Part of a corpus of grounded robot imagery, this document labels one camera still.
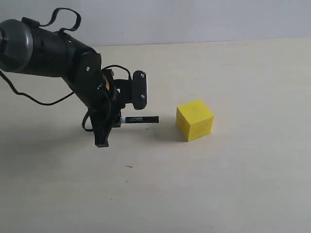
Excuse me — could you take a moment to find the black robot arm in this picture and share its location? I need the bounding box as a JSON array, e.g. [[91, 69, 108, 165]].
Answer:
[[0, 18, 147, 147]]

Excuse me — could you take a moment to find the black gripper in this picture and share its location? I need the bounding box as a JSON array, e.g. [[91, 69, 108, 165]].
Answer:
[[84, 68, 147, 148]]

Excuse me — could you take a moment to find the yellow foam cube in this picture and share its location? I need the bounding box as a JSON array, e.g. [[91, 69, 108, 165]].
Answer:
[[176, 100, 214, 142]]

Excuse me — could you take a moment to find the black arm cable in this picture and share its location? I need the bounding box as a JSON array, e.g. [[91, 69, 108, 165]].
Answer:
[[0, 7, 131, 133]]

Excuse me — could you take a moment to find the black white whiteboard marker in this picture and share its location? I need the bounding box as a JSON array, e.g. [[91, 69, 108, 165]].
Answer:
[[121, 116, 159, 124]]

